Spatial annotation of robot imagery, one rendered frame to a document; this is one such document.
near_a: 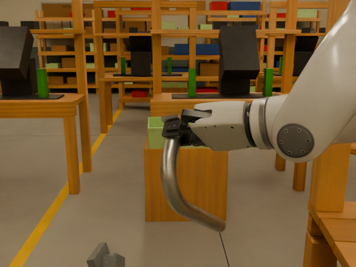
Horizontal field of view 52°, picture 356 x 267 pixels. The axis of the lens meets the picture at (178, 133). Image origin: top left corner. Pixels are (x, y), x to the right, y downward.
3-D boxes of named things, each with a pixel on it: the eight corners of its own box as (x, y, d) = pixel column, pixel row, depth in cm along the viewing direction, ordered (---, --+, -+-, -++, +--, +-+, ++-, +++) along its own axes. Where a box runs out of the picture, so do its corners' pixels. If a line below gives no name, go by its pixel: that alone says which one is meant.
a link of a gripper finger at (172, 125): (196, 119, 66) (166, 123, 70) (188, 109, 64) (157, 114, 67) (194, 134, 65) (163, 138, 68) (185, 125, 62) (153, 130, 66)
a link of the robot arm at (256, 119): (284, 115, 64) (267, 117, 66) (266, 86, 58) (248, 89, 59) (281, 158, 60) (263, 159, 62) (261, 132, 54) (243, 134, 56)
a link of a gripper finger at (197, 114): (230, 118, 62) (214, 130, 66) (190, 101, 59) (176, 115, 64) (229, 124, 61) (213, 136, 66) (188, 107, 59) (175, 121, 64)
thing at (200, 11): (260, 109, 776) (267, -2, 721) (118, 110, 767) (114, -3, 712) (255, 105, 829) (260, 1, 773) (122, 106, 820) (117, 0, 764)
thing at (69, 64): (152, 94, 1002) (150, 8, 946) (41, 94, 993) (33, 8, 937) (152, 91, 1054) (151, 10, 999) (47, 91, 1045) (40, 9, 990)
